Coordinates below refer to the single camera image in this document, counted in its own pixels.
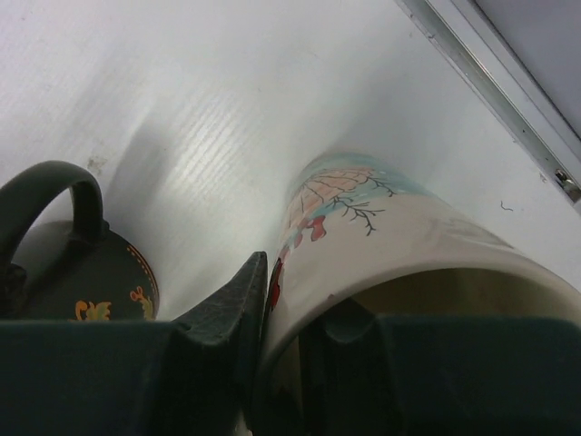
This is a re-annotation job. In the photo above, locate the black mug red inside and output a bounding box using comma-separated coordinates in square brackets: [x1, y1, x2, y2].
[1, 161, 160, 322]

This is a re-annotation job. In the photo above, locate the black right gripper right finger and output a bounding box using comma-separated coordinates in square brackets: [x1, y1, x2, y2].
[300, 302, 580, 435]

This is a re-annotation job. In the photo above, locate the tall beige mug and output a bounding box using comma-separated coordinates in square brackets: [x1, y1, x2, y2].
[251, 154, 580, 435]

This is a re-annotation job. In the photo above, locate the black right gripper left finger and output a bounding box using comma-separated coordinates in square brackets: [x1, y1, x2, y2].
[1, 252, 268, 435]

